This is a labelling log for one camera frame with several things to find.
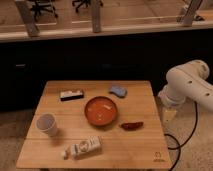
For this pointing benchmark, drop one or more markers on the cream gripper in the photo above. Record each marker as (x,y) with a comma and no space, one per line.
(168,114)

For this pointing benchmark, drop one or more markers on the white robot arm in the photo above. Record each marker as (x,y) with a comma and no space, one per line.
(184,81)

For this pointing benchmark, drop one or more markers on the wooden table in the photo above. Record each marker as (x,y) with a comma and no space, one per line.
(143,148)

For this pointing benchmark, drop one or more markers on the orange bowl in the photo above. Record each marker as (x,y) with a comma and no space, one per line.
(100,111)

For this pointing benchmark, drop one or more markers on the white tube with label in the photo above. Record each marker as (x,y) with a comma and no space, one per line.
(82,148)

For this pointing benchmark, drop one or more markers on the black and white eraser block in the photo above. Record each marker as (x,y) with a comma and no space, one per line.
(71,95)

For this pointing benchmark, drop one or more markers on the right grey pillar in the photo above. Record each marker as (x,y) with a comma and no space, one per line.
(190,13)

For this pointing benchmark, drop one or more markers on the grey pillar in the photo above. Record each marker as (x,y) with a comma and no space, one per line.
(27,18)
(95,14)
(190,13)

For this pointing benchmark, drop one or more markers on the middle grey pillar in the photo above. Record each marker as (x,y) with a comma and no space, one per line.
(95,14)

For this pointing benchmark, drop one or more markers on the middle office chair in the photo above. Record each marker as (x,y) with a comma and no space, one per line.
(78,3)

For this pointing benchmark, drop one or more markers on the office chair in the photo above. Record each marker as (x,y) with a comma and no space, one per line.
(42,5)
(78,3)

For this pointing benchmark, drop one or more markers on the left office chair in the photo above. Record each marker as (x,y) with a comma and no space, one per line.
(42,5)

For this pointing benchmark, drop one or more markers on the left grey pillar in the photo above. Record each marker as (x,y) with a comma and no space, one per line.
(27,18)

